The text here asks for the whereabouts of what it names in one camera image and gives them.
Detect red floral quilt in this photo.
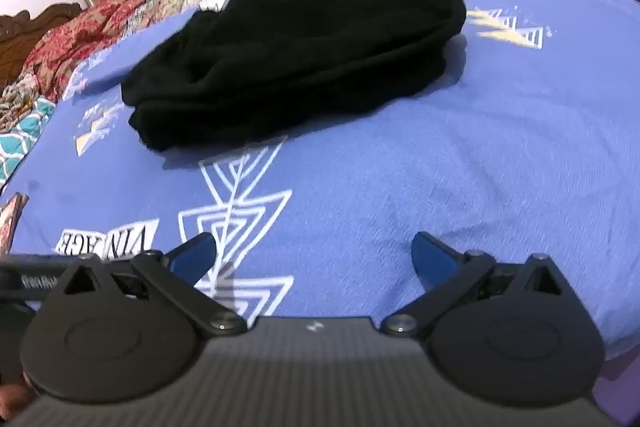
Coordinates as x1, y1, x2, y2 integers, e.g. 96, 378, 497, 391
22, 0, 381, 102

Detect red patterned cloth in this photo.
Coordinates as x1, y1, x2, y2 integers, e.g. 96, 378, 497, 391
0, 193, 28, 253

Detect teal patterned cloth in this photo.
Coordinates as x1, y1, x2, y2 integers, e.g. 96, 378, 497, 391
0, 99, 56, 192

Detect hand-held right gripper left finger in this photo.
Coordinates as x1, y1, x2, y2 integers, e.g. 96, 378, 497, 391
47, 232, 249, 337

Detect blue printed bedsheet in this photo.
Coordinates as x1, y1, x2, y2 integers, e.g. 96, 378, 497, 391
0, 0, 640, 358

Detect carved wooden headboard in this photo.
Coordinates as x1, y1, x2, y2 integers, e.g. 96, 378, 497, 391
0, 3, 83, 90

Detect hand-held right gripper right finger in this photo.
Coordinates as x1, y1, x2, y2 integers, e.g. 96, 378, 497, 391
381, 231, 571, 337

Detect black pants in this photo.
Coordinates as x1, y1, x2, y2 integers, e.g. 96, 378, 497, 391
121, 0, 468, 152

